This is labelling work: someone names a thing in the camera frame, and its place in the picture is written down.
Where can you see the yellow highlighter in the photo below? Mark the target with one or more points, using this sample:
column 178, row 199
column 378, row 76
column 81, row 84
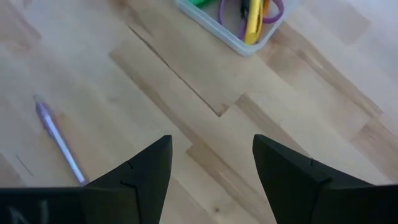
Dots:
column 253, row 21

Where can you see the translucent plastic supply box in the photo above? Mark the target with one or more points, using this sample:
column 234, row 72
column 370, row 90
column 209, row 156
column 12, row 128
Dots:
column 217, row 28

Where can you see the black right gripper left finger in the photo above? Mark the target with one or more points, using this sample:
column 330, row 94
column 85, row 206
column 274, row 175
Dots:
column 149, row 174

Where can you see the green highlighter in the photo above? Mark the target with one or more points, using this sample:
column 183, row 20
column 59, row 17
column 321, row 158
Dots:
column 200, row 2

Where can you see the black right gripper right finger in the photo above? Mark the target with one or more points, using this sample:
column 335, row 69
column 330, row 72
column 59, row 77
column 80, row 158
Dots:
column 286, row 180

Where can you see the light purple pen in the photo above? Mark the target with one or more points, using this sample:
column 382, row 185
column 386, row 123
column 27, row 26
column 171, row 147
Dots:
column 57, row 137

